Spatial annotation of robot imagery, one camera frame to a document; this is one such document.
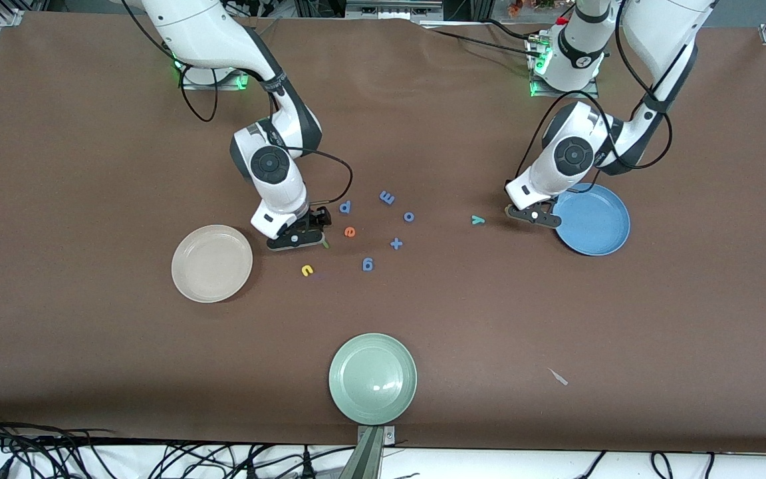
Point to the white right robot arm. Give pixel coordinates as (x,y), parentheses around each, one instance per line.
(283,193)

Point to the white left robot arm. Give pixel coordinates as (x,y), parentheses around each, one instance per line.
(542,176)

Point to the pale green plate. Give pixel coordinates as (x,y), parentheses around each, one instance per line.
(373,379)

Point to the blue plate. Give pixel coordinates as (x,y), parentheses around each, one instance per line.
(596,229)

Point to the grey metal camera bracket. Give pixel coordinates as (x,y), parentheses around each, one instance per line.
(370,459)

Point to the beige brown plate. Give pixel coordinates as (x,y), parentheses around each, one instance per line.
(211,266)

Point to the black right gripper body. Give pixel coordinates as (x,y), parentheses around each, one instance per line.
(317,219)

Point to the blue letter m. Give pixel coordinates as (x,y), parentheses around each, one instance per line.
(387,197)

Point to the small white paper scrap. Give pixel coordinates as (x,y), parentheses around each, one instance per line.
(559,378)

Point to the brown table cover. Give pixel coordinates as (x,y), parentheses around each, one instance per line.
(489,319)

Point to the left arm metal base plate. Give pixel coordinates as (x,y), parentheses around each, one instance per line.
(582,94)

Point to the grey metal frame piece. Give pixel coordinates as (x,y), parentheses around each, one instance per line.
(393,10)

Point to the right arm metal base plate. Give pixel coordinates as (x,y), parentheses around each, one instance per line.
(245,81)

